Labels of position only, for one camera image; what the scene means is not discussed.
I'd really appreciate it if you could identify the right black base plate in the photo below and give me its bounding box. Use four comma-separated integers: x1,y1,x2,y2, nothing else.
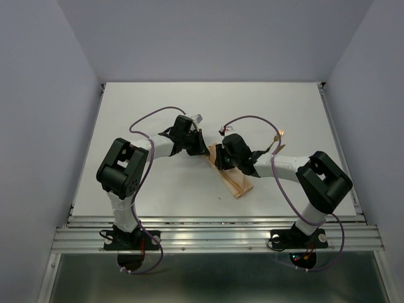
266,229,328,251

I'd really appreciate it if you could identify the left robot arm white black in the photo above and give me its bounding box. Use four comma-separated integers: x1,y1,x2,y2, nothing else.
96,114,210,249

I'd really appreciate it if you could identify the gold fork black handle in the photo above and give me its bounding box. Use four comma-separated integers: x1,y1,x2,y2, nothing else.
266,130,284,152

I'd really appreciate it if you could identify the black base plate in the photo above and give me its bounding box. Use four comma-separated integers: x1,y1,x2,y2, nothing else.
99,229,159,251
266,229,328,251

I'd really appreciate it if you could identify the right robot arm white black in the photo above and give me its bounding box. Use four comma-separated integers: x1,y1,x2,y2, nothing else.
214,133,353,246

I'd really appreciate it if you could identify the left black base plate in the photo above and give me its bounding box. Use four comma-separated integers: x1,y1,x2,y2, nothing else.
99,229,159,251

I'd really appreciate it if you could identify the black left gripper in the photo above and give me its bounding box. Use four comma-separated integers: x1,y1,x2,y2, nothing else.
182,129,210,156

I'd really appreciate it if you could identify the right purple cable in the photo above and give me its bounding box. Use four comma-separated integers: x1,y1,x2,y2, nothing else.
219,114,345,274

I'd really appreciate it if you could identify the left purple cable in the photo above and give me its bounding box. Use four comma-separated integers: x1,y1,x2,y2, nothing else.
119,106,187,275

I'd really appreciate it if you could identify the purple cable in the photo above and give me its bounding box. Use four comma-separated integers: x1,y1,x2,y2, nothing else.
119,106,187,275
219,114,345,274

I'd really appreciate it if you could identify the peach cloth napkin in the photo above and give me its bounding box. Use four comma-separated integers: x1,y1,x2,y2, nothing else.
208,145,254,199

